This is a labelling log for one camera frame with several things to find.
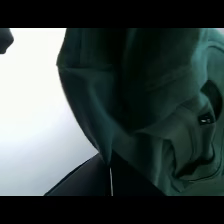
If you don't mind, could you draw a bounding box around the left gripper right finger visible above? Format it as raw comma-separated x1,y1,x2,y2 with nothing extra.
110,149,168,197

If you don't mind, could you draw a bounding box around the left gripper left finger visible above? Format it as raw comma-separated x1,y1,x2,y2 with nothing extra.
44,152,112,197

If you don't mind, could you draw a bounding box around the dark green T-shirt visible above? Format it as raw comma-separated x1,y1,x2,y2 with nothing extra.
0,27,224,197

